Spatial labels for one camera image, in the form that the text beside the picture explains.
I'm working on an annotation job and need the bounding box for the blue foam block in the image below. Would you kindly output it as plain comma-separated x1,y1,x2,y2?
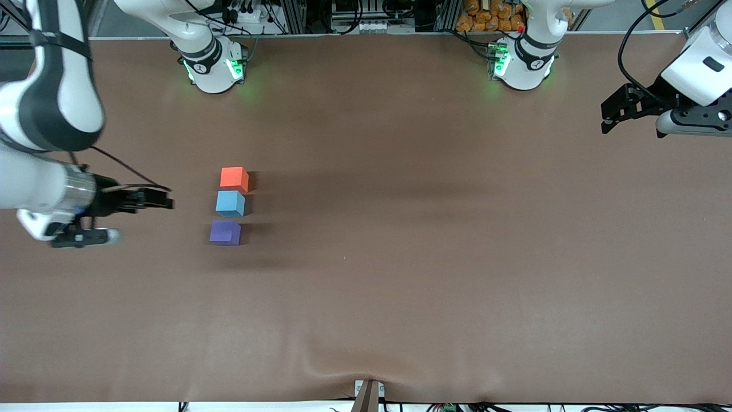
216,190,246,219

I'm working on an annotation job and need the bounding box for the purple foam block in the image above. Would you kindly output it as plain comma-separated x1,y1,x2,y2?
209,220,241,247

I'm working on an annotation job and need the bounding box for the orange foam block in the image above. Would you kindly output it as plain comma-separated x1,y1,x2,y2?
220,167,250,193

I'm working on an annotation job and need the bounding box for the pile of orange packets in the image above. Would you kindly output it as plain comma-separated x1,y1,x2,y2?
456,0,528,33

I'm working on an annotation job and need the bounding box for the white power strip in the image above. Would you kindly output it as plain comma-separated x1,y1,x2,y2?
342,19,402,34
220,5,270,25

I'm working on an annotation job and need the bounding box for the brown table mat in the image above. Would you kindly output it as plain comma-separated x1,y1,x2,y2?
0,31,732,405

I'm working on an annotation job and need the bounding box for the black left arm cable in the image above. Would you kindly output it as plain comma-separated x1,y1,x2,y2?
616,0,703,105

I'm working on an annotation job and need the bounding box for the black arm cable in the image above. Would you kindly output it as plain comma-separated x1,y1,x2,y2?
616,0,703,105
67,145,173,193

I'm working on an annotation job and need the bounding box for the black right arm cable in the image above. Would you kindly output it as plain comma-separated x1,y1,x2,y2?
67,145,173,193

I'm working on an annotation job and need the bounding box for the brown camera mount bracket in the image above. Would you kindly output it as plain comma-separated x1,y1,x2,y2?
352,379,385,412

